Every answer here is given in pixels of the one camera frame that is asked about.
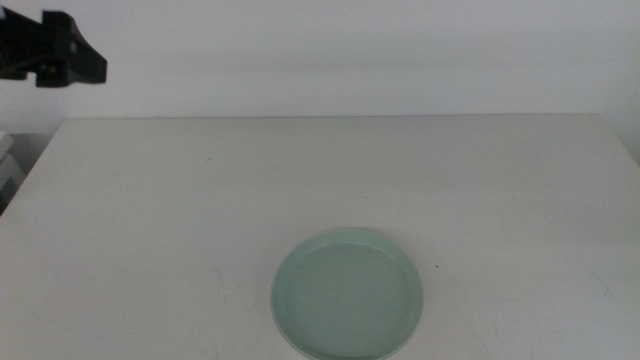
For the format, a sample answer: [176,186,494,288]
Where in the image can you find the pale green shallow bowl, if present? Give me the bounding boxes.
[270,227,425,360]

